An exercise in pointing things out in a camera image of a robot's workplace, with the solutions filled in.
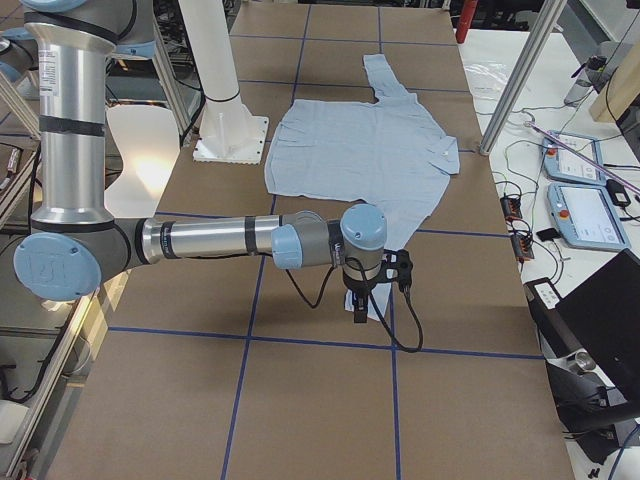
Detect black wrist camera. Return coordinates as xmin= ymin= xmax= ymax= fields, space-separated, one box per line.
xmin=381 ymin=249 xmax=413 ymax=296

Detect lower blue teach pendant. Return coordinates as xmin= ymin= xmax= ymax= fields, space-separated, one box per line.
xmin=547 ymin=182 xmax=631 ymax=252

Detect clear plastic bag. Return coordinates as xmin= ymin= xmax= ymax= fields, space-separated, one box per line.
xmin=463 ymin=61 xmax=511 ymax=100

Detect light blue button-up shirt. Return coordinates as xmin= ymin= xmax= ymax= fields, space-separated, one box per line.
xmin=263 ymin=53 xmax=462 ymax=324

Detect blue teach pendant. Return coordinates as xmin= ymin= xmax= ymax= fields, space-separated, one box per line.
xmin=542 ymin=130 xmax=606 ymax=186
xmin=547 ymin=182 xmax=631 ymax=252

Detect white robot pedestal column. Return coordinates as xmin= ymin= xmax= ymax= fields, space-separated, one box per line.
xmin=179 ymin=0 xmax=269 ymax=164

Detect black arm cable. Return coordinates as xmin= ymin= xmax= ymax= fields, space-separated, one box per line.
xmin=279 ymin=252 xmax=426 ymax=354

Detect white curved plastic sheet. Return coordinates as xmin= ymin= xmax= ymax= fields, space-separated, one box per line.
xmin=105 ymin=105 xmax=180 ymax=218

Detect red fire extinguisher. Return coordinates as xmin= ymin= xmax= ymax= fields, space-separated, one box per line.
xmin=455 ymin=0 xmax=478 ymax=44

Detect aluminium frame post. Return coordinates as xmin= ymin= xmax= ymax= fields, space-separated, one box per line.
xmin=479 ymin=0 xmax=567 ymax=156

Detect upper blue teach pendant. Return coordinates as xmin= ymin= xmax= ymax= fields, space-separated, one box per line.
xmin=542 ymin=130 xmax=606 ymax=186

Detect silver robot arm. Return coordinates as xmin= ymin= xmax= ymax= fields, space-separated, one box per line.
xmin=13 ymin=1 xmax=392 ymax=323

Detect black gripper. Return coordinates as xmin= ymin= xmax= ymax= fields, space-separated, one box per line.
xmin=344 ymin=273 xmax=370 ymax=323

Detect black laptop computer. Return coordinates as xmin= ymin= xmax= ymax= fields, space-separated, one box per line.
xmin=524 ymin=249 xmax=639 ymax=401

